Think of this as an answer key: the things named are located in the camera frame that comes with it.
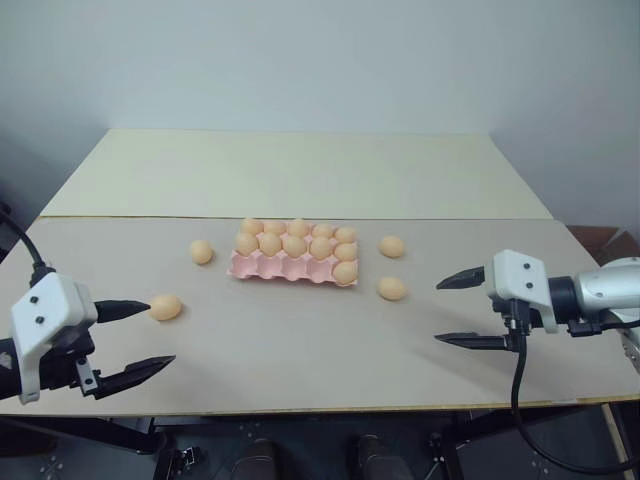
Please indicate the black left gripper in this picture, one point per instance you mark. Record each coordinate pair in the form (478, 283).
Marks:
(62, 362)

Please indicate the brown cardboard box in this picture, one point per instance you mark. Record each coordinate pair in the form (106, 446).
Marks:
(600, 242)

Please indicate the pink egg tray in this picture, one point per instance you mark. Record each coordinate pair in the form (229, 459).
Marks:
(280, 267)

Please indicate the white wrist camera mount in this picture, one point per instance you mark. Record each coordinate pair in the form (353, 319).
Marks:
(520, 275)
(47, 305)

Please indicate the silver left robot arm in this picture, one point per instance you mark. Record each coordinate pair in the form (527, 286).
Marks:
(9, 380)

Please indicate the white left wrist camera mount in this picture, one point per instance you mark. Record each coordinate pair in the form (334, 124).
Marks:
(47, 305)

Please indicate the black metal table frame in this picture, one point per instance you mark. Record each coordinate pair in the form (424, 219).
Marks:
(100, 435)

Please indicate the tan egg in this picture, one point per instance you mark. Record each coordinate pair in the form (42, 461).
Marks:
(322, 230)
(294, 245)
(246, 243)
(345, 251)
(391, 288)
(346, 271)
(274, 227)
(270, 244)
(320, 247)
(251, 226)
(298, 228)
(391, 246)
(201, 251)
(345, 234)
(165, 307)

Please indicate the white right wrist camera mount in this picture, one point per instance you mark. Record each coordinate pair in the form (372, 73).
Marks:
(520, 275)

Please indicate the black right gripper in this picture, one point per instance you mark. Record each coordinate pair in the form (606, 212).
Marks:
(520, 320)

